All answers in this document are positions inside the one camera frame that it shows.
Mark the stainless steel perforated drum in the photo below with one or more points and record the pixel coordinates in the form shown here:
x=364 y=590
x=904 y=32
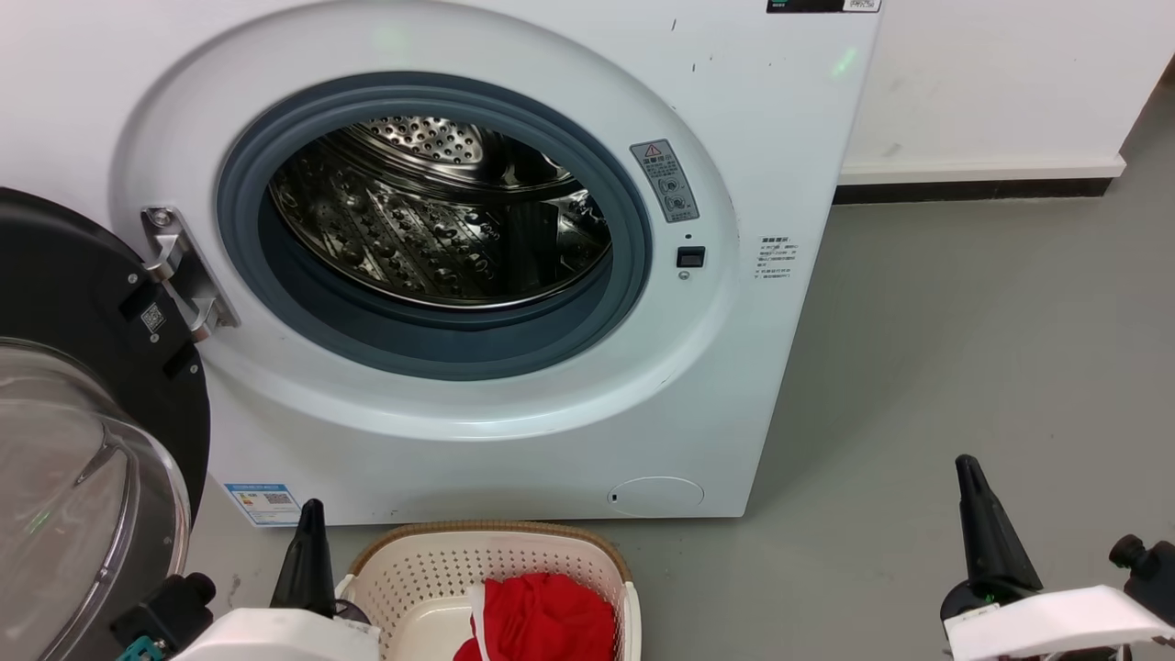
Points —
x=413 y=229

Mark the black round washer door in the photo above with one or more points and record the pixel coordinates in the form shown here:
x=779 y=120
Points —
x=64 y=275

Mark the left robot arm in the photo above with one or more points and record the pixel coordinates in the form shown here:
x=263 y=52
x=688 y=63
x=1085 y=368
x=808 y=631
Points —
x=170 y=606

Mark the grey warning sticker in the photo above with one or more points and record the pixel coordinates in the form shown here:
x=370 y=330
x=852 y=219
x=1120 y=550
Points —
x=665 y=181

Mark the round white filter cover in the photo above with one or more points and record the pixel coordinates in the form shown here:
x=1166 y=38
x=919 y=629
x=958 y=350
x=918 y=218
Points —
x=656 y=497

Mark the grey rubber door gasket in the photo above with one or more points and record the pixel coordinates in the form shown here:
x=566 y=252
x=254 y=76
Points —
x=431 y=349

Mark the white wrist camera cover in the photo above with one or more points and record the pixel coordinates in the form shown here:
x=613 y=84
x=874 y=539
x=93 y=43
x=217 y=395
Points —
x=1056 y=624
x=275 y=638

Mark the cream perforated laundry basket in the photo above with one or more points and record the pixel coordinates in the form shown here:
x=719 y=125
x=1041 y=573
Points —
x=422 y=578

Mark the red and white garment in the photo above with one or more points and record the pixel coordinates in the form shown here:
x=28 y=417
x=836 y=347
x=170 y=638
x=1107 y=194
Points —
x=542 y=620

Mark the silver metal door hinge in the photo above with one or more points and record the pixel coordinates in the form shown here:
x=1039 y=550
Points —
x=191 y=289

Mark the white front-load washing machine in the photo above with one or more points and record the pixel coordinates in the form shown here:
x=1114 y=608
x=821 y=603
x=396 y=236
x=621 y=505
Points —
x=734 y=386

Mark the white left wrist camera cover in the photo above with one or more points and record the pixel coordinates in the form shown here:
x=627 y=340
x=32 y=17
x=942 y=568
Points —
x=275 y=638

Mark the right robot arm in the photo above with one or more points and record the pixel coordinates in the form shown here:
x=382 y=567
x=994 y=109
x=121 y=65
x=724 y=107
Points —
x=1152 y=574

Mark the white QR code sticker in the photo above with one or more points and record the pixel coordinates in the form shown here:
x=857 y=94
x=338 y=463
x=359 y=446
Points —
x=152 y=319

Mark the blue energy rating label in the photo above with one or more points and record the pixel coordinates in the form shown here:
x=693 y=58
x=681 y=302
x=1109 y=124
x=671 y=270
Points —
x=263 y=504

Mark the black door latch socket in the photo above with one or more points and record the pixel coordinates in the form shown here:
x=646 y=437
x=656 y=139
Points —
x=690 y=257

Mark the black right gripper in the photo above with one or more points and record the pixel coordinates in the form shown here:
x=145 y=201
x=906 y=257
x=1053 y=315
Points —
x=987 y=595

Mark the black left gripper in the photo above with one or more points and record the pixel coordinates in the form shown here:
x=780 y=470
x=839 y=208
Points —
x=349 y=612

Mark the white and black baseboard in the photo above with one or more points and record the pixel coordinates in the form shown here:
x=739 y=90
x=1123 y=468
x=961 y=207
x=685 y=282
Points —
x=973 y=174

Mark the white right wrist camera cover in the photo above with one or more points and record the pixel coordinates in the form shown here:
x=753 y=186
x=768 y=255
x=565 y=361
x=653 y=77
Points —
x=1056 y=624

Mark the small printed text label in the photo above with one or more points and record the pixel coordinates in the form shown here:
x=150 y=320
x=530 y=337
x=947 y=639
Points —
x=777 y=258

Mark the clear door glass bowl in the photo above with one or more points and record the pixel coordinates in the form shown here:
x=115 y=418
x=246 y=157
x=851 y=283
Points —
x=55 y=487

